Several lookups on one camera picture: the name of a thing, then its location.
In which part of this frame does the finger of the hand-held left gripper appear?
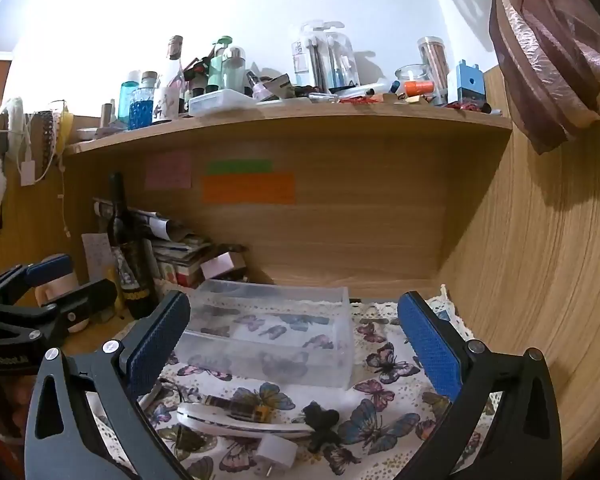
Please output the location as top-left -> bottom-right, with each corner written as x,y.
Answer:
0,254 -> 76,311
0,279 -> 118,336

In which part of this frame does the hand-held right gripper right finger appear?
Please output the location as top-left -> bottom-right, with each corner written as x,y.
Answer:
396,290 -> 578,480

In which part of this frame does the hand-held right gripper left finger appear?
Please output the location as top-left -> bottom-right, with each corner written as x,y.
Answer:
24,290 -> 193,480

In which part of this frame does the white curved handheld device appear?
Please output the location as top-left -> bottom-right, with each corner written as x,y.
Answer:
176,402 -> 313,441

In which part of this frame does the clear plastic box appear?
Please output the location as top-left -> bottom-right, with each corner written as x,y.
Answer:
172,280 -> 356,390

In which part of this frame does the black butterfly hair clip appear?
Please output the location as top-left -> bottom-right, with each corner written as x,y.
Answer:
300,402 -> 343,451

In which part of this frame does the white plug adapter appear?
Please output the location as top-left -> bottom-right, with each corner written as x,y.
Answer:
254,432 -> 297,478

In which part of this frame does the white handwritten paper note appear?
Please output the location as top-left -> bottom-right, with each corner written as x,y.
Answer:
81,232 -> 113,283

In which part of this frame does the dark wine bottle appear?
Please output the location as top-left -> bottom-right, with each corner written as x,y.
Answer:
105,172 -> 158,320

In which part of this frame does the butterfly print tablecloth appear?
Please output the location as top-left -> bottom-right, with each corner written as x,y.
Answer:
87,285 -> 506,480

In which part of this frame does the stack of magazines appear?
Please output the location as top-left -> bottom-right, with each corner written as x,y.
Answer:
150,232 -> 246,288

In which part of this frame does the rolled newspaper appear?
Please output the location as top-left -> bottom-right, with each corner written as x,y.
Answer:
92,197 -> 183,241

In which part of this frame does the small white pink box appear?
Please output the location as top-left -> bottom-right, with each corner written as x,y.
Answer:
200,251 -> 246,281

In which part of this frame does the dark patterned lace band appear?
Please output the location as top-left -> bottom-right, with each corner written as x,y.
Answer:
39,110 -> 56,171

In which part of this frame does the yellow hanging item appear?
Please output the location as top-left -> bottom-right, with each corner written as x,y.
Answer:
55,102 -> 75,156

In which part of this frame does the pink sticky note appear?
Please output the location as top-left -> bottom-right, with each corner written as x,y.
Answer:
145,151 -> 193,191

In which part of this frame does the orange sticky note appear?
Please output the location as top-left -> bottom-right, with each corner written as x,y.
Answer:
201,172 -> 297,206

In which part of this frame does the faceted glass bottle blue liquid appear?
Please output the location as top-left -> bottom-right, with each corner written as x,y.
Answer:
128,71 -> 158,131

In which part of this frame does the light blue mouthwash bottle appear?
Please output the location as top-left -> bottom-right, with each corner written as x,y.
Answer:
117,71 -> 141,123

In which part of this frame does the green sticky note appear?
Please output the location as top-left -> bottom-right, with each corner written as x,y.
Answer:
206,160 -> 273,175

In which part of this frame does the clear bottle with illustrated label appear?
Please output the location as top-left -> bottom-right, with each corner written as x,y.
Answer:
152,35 -> 186,125

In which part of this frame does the flat clear lidded case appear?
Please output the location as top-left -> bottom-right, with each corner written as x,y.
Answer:
187,89 -> 257,117

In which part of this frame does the green pump bottle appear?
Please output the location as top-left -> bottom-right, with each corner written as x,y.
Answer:
207,36 -> 233,93

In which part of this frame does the wooden shelf board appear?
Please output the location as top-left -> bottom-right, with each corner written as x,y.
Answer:
64,101 -> 514,157

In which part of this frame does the blue plastic block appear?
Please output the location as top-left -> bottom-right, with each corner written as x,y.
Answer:
455,59 -> 483,108

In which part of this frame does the clear bottle with silver cap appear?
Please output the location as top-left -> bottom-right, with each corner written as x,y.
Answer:
223,46 -> 247,93

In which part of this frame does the short glass jar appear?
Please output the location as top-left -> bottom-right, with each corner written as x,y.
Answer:
395,64 -> 433,96

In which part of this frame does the clear cylinder of sticks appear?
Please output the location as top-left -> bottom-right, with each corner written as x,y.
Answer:
417,36 -> 451,106

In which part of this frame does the toothbrush blister pack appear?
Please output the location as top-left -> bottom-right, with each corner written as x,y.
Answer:
292,20 -> 361,88

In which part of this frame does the mauve striped curtain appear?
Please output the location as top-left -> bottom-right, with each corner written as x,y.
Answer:
410,0 -> 600,156

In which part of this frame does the white hanging cord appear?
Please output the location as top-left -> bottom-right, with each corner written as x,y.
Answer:
59,160 -> 72,238

